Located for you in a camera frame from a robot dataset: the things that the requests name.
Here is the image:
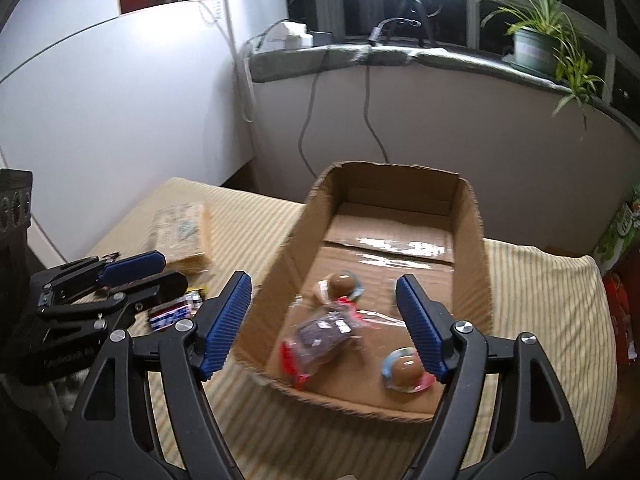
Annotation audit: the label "clear red-edged snack packet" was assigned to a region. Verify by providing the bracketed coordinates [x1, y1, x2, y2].
[277, 297, 381, 391]

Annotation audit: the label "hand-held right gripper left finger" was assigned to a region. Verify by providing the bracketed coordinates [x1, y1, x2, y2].
[59, 270, 253, 480]

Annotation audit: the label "potted spider plant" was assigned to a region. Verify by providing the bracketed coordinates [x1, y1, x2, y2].
[480, 0, 608, 136]

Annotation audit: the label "clear bread packet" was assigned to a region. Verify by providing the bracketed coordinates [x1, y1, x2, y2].
[150, 202, 213, 273]

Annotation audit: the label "red carton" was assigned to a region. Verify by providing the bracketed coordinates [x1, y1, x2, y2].
[602, 270, 640, 366]

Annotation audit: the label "blue and white snack bar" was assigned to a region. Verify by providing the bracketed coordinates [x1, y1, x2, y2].
[149, 302, 198, 331]

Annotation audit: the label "white cabinet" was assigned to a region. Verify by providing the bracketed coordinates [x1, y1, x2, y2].
[0, 0, 258, 261]

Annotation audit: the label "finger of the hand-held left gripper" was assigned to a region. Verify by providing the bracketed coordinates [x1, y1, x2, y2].
[37, 270, 189, 333]
[31, 251, 167, 306]

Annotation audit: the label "striped yellow tablecloth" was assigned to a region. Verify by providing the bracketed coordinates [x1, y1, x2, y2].
[65, 176, 618, 480]

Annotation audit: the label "cardboard box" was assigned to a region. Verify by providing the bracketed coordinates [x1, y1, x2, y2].
[234, 161, 493, 423]

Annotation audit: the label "white power adapter boxes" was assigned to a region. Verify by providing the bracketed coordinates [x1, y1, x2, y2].
[260, 20, 313, 52]

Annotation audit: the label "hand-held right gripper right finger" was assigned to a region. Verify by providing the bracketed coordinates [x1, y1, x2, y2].
[395, 274, 588, 480]

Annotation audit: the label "grey stone windowsill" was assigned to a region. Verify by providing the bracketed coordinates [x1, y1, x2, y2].
[247, 42, 640, 126]

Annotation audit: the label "white cable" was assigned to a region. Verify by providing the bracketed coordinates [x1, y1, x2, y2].
[242, 35, 281, 123]

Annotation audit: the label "black cable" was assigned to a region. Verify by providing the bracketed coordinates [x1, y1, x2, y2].
[364, 17, 426, 165]

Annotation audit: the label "grey cable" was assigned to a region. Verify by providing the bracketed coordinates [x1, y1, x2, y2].
[298, 47, 333, 178]

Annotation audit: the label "round brown wrapped snack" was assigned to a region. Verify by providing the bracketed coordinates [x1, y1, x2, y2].
[317, 270, 363, 306]
[381, 347, 432, 393]

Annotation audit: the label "black tripod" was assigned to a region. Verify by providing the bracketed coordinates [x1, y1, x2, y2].
[397, 0, 443, 46]

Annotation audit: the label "green bag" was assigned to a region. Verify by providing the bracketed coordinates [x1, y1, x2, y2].
[590, 197, 640, 276]

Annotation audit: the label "window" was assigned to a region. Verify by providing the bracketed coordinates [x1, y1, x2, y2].
[280, 0, 640, 126]

